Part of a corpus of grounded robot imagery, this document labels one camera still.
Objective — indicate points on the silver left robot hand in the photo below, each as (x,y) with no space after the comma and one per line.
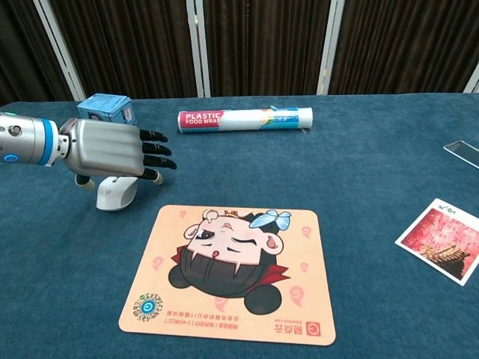
(105,147)

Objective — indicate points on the white computer mouse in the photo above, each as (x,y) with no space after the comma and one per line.
(114,194)

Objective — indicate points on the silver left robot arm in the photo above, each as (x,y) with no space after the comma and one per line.
(26,140)

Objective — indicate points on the cartoon character mouse pad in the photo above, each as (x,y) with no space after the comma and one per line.
(232,276)

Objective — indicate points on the small blue cardboard box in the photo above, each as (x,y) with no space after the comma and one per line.
(108,108)

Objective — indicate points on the plastic food wrap roll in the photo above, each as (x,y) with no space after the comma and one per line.
(243,119)

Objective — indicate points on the dark folding screen partition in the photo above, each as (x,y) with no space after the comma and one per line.
(262,45)

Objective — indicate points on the blue velvet tablecloth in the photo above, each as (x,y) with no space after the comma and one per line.
(374,187)

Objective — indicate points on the red photo postcard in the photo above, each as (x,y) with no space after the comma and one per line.
(441,241)

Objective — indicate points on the clear acrylic plate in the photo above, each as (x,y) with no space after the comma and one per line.
(464,151)

